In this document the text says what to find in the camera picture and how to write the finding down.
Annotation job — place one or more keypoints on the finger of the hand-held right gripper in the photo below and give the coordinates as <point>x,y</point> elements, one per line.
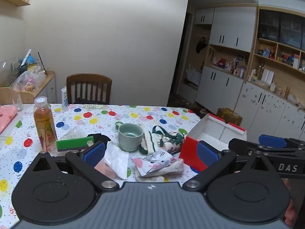
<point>240,144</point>
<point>271,140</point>

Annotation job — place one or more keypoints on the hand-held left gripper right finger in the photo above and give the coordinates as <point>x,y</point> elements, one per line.
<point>207,155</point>

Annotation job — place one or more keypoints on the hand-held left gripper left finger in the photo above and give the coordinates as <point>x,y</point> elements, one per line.
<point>95,151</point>

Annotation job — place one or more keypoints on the red and white cardboard box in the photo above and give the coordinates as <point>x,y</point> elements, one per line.
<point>214,128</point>

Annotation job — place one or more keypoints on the pink cloth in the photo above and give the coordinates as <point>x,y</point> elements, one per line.
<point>7,116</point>

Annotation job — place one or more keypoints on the person's right hand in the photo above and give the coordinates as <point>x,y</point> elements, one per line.
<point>289,212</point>

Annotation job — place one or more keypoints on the crumpled white tissue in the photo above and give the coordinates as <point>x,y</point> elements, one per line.
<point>116,159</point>

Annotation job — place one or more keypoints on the green and black flat box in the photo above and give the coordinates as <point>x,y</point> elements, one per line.
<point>71,143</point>

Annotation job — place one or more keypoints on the clear glitter plastic bag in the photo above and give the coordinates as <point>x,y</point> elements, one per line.
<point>73,132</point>

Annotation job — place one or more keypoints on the golden cardboard box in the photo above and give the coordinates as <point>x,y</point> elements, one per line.
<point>228,115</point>

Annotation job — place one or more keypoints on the balloon print tablecloth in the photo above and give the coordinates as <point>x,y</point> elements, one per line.
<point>83,121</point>

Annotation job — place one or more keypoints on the pale green mug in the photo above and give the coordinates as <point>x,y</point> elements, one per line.
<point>129,140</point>

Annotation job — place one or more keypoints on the dark cloth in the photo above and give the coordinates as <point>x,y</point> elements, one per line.
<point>90,100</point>

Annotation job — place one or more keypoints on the crumpled pink white snack packet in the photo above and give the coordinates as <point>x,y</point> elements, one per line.
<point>154,162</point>

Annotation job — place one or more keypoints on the white green-striped sock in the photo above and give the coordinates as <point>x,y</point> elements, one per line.
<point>147,143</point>

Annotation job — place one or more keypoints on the tea bottle with white cap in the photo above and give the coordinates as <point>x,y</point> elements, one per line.
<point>44,121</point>

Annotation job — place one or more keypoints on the white tube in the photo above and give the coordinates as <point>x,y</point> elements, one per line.
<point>64,97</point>

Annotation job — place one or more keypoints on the brown wooden chair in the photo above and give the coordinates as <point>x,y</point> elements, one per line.
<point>71,88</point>

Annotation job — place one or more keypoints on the white plastic bag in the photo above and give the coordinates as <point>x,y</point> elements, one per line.
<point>194,76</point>

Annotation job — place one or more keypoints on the wooden side cabinet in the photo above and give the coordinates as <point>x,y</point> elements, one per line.
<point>48,85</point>

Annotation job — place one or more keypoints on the clutter of small counter items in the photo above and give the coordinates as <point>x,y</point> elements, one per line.
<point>226,64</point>

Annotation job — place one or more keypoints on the row of colourful shelf boxes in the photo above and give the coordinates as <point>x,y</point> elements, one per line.
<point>283,57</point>

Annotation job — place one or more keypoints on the clear drinking glass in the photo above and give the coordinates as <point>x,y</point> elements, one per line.
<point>16,100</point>

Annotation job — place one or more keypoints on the clear plastic bag with items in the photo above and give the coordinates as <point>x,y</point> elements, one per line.
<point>31,78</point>

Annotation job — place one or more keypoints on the black stick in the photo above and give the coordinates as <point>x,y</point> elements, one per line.
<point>42,63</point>

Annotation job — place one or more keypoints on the black hanging bag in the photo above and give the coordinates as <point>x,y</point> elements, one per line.
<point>201,45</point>

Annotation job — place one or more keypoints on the grey storage bins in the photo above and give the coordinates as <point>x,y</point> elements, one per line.
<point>286,28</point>

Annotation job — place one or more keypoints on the white stick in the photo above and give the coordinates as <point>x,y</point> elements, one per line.
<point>25,57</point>

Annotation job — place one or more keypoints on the clear plastic jar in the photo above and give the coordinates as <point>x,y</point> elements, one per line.
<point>9,69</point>

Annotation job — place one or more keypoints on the white and wood wall cabinet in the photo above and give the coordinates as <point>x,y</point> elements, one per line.
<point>228,23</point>

